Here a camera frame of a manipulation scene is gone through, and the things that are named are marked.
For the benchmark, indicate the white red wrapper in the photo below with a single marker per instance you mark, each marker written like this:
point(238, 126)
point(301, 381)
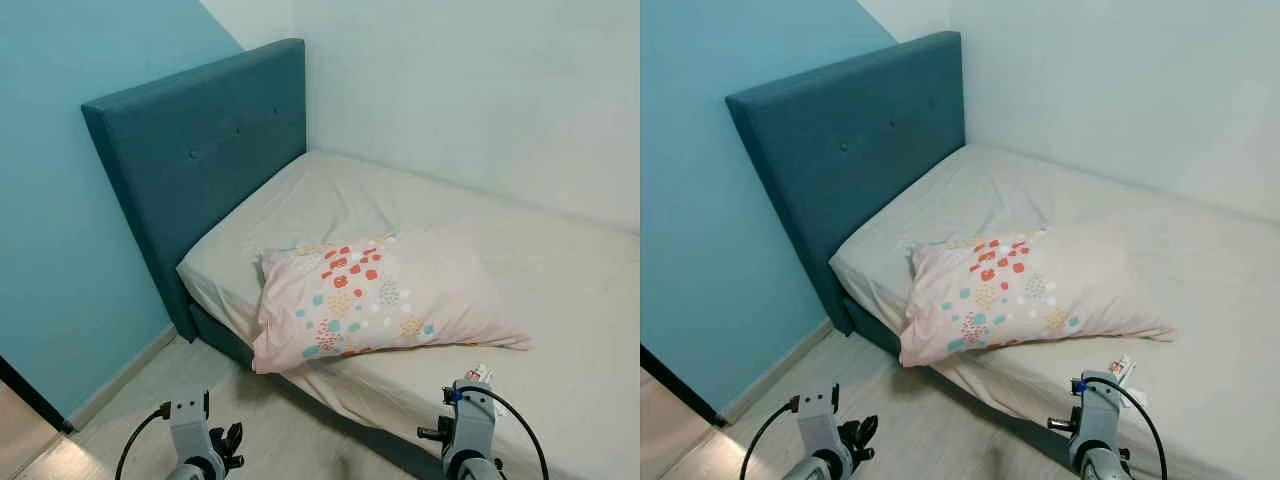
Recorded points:
point(478, 375)
point(1121, 368)

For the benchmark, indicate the pink patterned pillow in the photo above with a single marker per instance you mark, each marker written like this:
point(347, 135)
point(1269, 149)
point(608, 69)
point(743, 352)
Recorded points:
point(420, 290)
point(1070, 285)

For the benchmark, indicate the beige skirting board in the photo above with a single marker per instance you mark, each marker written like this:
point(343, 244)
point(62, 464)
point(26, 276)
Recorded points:
point(120, 380)
point(775, 370)

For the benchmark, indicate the mattress with cream sheet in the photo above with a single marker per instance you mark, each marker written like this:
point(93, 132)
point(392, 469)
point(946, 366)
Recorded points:
point(1200, 290)
point(560, 300)

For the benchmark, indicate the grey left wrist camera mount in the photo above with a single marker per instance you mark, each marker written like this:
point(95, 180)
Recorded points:
point(818, 415)
point(188, 425)

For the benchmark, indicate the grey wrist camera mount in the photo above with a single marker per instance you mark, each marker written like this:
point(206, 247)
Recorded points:
point(1100, 410)
point(470, 420)
point(818, 415)
point(188, 425)

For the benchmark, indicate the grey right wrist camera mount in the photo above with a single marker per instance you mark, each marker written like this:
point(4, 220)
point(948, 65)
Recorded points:
point(470, 420)
point(1100, 410)

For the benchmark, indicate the dark door frame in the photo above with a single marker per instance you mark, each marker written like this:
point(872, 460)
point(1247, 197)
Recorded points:
point(675, 385)
point(30, 390)

